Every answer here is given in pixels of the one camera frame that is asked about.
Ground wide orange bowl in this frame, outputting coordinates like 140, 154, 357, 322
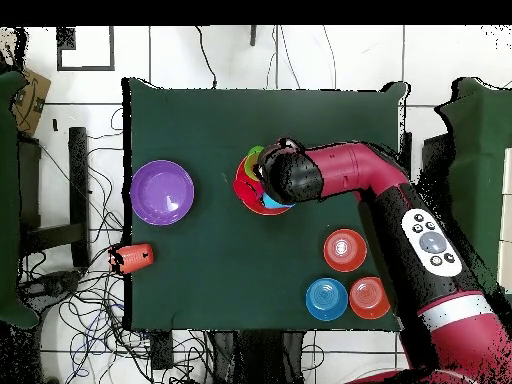
232, 153, 295, 217

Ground blue cup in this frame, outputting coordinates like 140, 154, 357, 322
261, 191, 296, 210

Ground green cup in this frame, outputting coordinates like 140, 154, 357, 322
243, 145, 266, 181

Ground small orange bowl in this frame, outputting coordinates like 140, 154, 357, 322
322, 228, 368, 274
348, 276, 392, 321

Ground purple bowl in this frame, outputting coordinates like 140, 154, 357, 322
129, 159, 196, 227

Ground dark green tablecloth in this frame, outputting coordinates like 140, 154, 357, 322
121, 76, 409, 332

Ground blue bowl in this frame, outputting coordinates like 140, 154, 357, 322
304, 277, 349, 322

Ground orange cup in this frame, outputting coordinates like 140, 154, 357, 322
107, 242, 155, 276

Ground black power strip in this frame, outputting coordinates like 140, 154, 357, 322
150, 330, 175, 371

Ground black chair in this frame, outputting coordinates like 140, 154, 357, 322
421, 133, 455, 189

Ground black caster base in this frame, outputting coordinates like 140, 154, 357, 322
19, 269, 83, 309

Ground green cloth side table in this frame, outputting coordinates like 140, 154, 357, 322
0, 69, 41, 329
433, 76, 512, 305

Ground cardboard box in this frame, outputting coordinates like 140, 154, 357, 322
11, 66, 52, 138

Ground white boxes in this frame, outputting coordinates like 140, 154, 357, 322
496, 146, 512, 295

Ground black floor cable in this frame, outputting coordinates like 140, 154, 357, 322
194, 25, 219, 90

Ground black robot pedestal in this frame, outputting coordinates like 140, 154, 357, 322
211, 330, 305, 384

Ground black metal leg frame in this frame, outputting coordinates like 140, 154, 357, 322
17, 126, 91, 269

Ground black square floor frame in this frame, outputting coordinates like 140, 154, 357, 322
56, 25, 116, 72

